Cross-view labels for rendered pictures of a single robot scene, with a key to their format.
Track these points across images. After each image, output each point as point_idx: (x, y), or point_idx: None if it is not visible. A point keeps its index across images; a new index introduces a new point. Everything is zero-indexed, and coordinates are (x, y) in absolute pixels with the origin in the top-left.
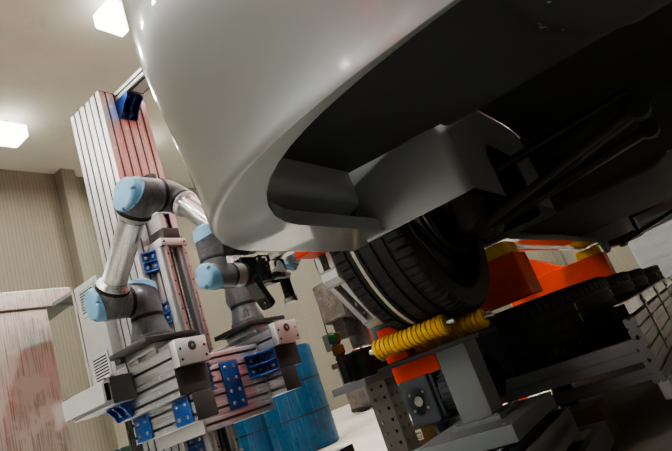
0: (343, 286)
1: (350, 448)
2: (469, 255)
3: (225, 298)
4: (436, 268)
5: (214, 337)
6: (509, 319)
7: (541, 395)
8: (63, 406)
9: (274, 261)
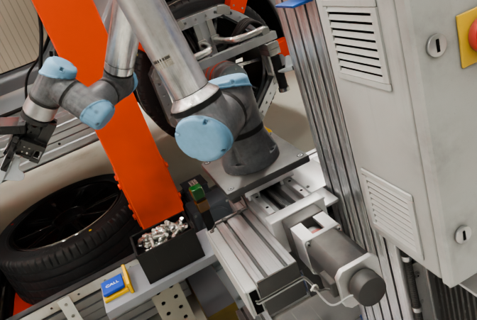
0: (273, 83)
1: (242, 310)
2: None
3: (224, 125)
4: None
5: (307, 155)
6: None
7: (210, 188)
8: None
9: (278, 54)
